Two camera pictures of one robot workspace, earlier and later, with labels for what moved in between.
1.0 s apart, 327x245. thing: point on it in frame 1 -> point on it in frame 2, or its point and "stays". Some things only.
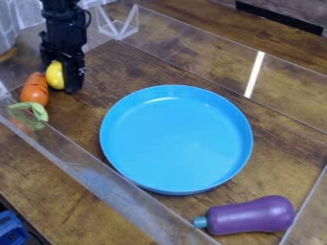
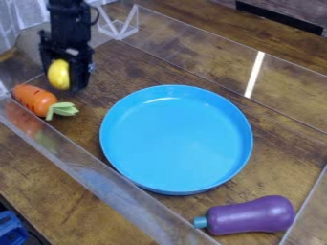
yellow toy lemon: (54, 75) stays
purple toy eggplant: (268, 213) stays
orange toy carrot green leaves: (30, 113) -> (42, 102)
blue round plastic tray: (175, 139) stays
